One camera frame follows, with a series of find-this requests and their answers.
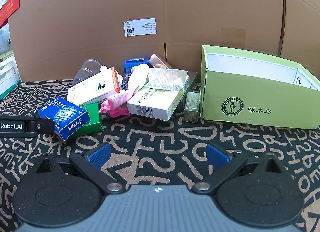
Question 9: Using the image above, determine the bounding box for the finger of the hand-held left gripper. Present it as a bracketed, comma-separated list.
[36, 119, 56, 134]

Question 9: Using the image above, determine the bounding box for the white orange medicine box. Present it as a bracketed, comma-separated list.
[67, 67, 121, 106]

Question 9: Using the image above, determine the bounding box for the clear plastic cup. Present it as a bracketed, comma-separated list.
[72, 59, 102, 86]

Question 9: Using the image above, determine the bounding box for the green fruit-print box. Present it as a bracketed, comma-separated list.
[67, 102, 104, 139]

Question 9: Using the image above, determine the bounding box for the clear bag of cotton swabs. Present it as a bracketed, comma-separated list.
[147, 68, 190, 91]

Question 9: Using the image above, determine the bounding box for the copper cosmetic box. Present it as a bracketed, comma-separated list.
[148, 54, 173, 70]

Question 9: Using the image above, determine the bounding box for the black tan lettered mat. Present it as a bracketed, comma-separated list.
[0, 79, 320, 232]

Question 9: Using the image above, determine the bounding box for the blue square tin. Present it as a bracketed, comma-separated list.
[124, 57, 149, 75]

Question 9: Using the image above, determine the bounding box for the pink mesh cloth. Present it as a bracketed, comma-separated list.
[99, 89, 135, 117]

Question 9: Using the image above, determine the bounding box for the large cardboard box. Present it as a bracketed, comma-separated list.
[7, 0, 286, 84]
[282, 0, 320, 82]

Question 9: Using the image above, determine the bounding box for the steel wool scrubber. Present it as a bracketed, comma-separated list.
[121, 73, 133, 90]

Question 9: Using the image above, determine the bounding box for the white green medicine box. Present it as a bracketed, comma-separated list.
[127, 86, 184, 122]

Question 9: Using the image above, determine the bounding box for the blue medicine box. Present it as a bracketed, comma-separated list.
[37, 96, 91, 141]

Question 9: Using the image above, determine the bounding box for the black glossy box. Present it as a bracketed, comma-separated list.
[179, 71, 202, 105]

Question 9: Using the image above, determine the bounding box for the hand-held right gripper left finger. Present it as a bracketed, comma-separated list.
[32, 143, 125, 196]

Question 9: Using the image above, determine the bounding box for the white cloth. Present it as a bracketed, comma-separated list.
[129, 64, 152, 94]

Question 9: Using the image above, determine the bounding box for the white storage shelf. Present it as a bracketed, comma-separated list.
[0, 26, 20, 97]

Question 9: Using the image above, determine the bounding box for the olive green small box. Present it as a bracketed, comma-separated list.
[184, 91, 200, 123]

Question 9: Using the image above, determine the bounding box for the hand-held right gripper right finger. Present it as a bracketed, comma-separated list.
[192, 143, 294, 195]

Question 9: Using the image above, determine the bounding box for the white shipping label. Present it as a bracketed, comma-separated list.
[123, 18, 156, 37]

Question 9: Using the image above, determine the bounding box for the light green cardboard box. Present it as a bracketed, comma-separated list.
[200, 45, 320, 129]

